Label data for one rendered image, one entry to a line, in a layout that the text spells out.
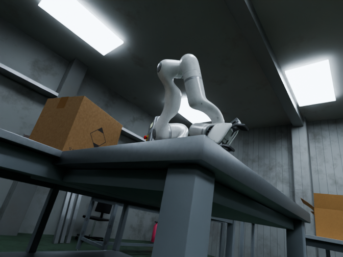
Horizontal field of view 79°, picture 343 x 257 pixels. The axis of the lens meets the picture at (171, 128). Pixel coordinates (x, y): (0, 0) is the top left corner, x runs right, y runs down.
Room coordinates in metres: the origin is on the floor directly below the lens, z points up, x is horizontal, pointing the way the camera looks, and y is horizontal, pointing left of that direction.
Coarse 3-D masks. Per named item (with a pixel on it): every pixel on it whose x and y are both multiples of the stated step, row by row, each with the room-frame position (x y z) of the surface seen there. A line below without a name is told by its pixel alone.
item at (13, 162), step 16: (0, 144) 0.54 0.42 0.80; (0, 160) 0.55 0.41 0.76; (16, 160) 0.58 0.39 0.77; (32, 160) 0.60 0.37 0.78; (48, 160) 0.64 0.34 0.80; (0, 176) 1.73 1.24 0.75; (16, 176) 1.82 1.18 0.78; (48, 176) 0.65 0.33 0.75; (48, 192) 2.11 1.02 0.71; (80, 192) 1.83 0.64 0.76; (48, 208) 2.09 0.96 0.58; (128, 208) 2.89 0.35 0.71; (32, 240) 2.08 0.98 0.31; (0, 256) 1.84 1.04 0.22; (16, 256) 1.91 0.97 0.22; (32, 256) 1.99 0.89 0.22; (48, 256) 2.08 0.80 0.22; (64, 256) 2.17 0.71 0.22; (80, 256) 2.28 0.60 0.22; (96, 256) 2.40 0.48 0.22; (112, 256) 2.53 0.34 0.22; (128, 256) 2.68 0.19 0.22
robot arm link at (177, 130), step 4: (172, 124) 1.17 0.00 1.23; (176, 124) 1.18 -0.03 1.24; (180, 124) 1.19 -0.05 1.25; (172, 128) 1.16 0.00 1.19; (176, 128) 1.17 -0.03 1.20; (180, 128) 1.17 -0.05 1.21; (184, 128) 1.17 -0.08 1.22; (172, 132) 1.16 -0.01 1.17; (176, 132) 1.17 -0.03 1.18; (180, 132) 1.17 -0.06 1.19; (184, 132) 1.15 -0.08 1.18; (172, 136) 1.17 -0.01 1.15; (176, 136) 1.18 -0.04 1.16; (180, 136) 1.12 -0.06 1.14; (184, 136) 1.14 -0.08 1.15
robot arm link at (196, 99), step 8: (192, 80) 0.81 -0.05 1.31; (200, 80) 0.81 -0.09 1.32; (192, 88) 0.81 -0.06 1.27; (200, 88) 0.81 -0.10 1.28; (192, 96) 0.82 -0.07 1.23; (200, 96) 0.82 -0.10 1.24; (192, 104) 0.84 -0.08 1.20; (200, 104) 0.83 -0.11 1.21; (208, 104) 0.83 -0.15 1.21; (208, 112) 0.87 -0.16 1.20; (216, 112) 0.85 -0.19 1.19; (216, 120) 0.87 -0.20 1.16
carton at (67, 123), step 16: (80, 96) 0.81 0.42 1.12; (48, 112) 0.88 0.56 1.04; (64, 112) 0.84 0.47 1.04; (80, 112) 0.81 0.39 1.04; (96, 112) 0.89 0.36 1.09; (48, 128) 0.86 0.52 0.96; (64, 128) 0.82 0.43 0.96; (80, 128) 0.84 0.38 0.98; (96, 128) 0.92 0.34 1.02; (112, 128) 1.01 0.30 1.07; (48, 144) 0.84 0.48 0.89; (64, 144) 0.80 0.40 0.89; (80, 144) 0.87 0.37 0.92; (96, 144) 0.94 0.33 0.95; (112, 144) 1.04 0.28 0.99
